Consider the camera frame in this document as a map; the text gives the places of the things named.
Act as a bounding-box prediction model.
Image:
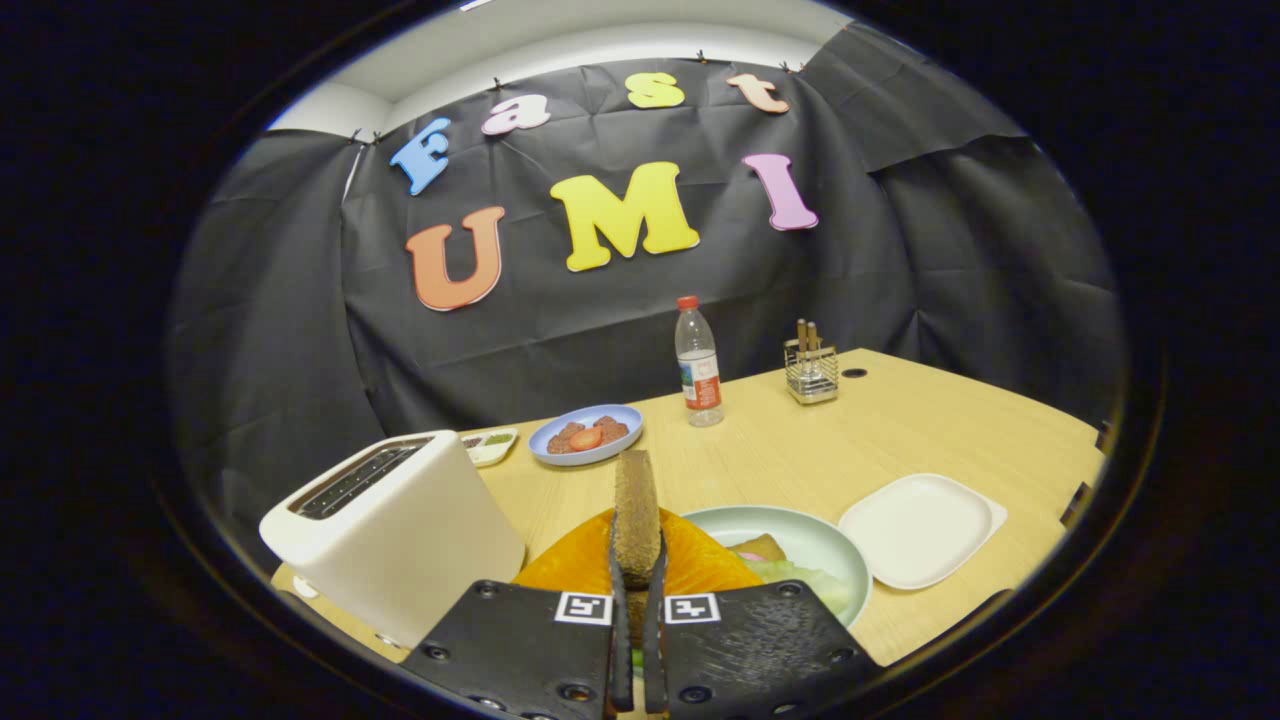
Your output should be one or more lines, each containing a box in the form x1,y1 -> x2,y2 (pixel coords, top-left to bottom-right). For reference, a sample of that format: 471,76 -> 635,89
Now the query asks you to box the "brown toast bread slice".
612,449 -> 664,651

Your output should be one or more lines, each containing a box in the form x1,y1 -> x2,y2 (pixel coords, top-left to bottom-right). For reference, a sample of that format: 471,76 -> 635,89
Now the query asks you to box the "clear plastic water bottle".
675,295 -> 725,428

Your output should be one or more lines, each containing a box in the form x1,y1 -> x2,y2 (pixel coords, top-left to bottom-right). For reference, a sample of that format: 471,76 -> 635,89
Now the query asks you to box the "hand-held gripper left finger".
400,508 -> 636,720

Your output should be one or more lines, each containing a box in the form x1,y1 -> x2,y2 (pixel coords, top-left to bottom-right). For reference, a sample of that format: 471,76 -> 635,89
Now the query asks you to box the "white square plate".
838,473 -> 1009,591

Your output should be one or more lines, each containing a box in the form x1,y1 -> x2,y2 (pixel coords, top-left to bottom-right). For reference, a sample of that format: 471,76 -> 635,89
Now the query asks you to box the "blue plate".
528,404 -> 645,467

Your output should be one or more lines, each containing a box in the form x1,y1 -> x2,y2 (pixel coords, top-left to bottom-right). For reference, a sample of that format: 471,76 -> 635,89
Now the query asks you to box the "white toaster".
259,430 -> 527,649

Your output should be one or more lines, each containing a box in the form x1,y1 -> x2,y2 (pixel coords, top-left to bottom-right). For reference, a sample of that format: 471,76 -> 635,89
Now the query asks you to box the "pale green round plate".
680,505 -> 873,629

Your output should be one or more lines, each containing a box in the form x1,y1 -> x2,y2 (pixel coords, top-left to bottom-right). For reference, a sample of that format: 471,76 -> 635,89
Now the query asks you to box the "metal mesh cutlery holder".
783,340 -> 840,405

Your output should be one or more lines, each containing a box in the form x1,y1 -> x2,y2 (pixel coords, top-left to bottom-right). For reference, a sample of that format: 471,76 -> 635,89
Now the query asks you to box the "white divided condiment dish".
460,428 -> 520,468

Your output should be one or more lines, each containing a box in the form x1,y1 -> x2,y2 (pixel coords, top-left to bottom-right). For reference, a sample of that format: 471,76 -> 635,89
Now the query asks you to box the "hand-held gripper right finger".
643,508 -> 883,720

